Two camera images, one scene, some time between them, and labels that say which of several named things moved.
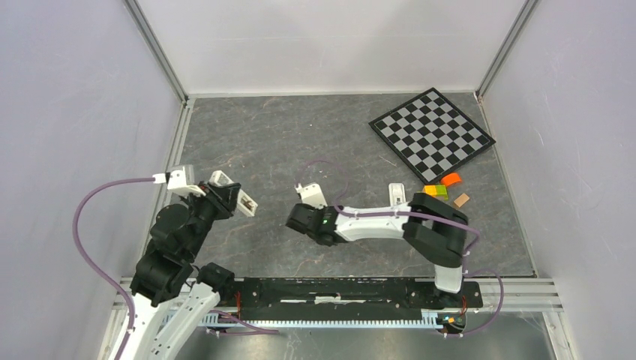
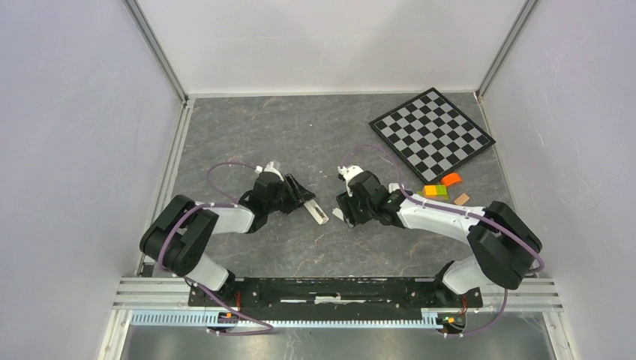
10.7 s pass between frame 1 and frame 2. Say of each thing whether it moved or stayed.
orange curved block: stayed
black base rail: stayed
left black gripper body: moved
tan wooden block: stayed
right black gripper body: moved
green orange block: stayed
